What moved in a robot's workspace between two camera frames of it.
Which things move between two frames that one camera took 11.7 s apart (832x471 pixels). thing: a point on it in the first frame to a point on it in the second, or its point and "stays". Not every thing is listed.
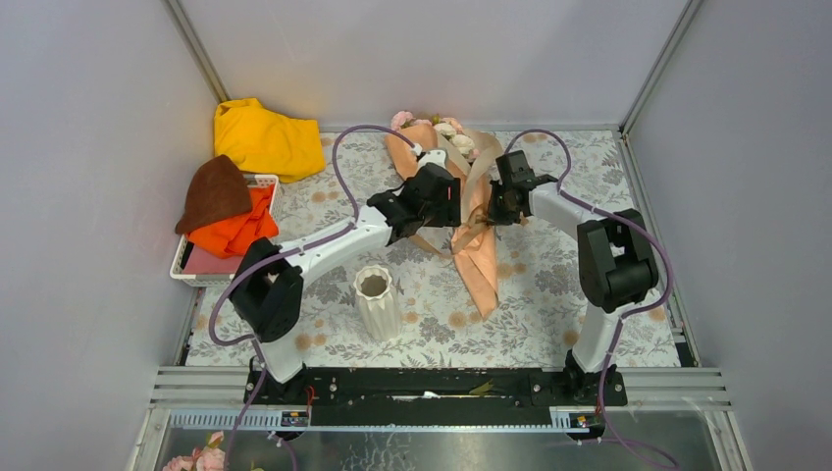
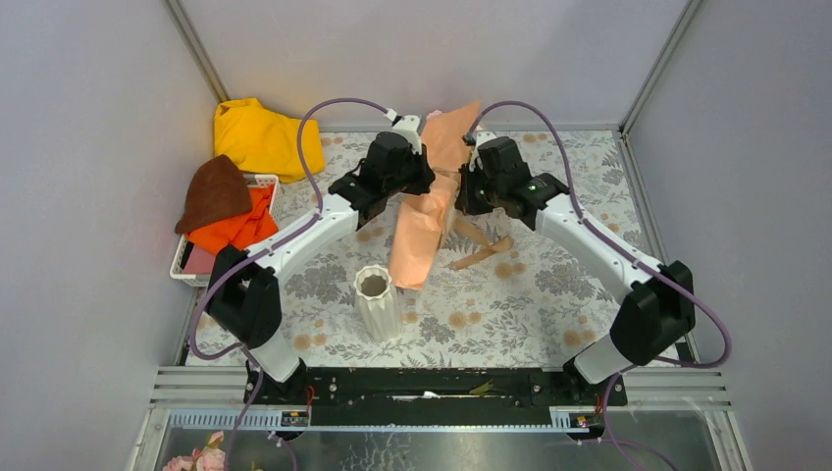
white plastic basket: [217, 280] stays
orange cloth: [236, 235] stays
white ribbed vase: [379, 303] stays
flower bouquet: [478, 165] to [426, 215]
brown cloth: [219, 189] stays
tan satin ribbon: [420, 240] to [498, 244]
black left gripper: [447, 215] to [422, 174]
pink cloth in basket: [201, 261] stays
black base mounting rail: [436, 396] stays
